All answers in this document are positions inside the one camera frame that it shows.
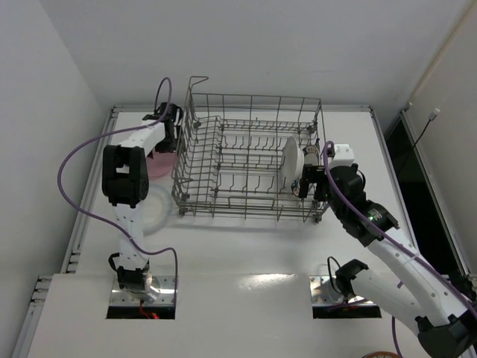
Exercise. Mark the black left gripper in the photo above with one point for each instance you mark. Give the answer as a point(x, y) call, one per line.
point(168, 135)

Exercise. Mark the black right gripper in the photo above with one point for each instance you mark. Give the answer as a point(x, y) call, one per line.
point(318, 183)

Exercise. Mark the pink plate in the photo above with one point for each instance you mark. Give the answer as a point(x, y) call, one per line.
point(160, 164)

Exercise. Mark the white plate with green rim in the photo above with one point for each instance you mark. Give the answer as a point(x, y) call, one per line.
point(310, 157)

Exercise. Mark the white deep plate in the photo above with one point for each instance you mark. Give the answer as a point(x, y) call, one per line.
point(292, 163)

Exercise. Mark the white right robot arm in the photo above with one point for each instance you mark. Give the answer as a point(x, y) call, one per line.
point(442, 318)

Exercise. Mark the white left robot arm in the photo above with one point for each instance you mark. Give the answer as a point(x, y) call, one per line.
point(125, 183)

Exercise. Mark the brown rimmed bowl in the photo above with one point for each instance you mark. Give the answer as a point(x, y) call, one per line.
point(381, 354)

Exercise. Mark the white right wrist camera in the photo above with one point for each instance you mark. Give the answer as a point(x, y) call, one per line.
point(340, 155)

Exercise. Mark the metal wire dish rack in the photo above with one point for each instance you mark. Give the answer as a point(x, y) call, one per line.
point(230, 154)

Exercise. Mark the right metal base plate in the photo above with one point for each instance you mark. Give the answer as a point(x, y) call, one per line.
point(323, 295)

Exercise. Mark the metal base plate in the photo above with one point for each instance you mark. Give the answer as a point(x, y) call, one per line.
point(160, 294)
point(323, 295)

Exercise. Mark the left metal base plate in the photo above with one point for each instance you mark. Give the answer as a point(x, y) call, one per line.
point(160, 294)

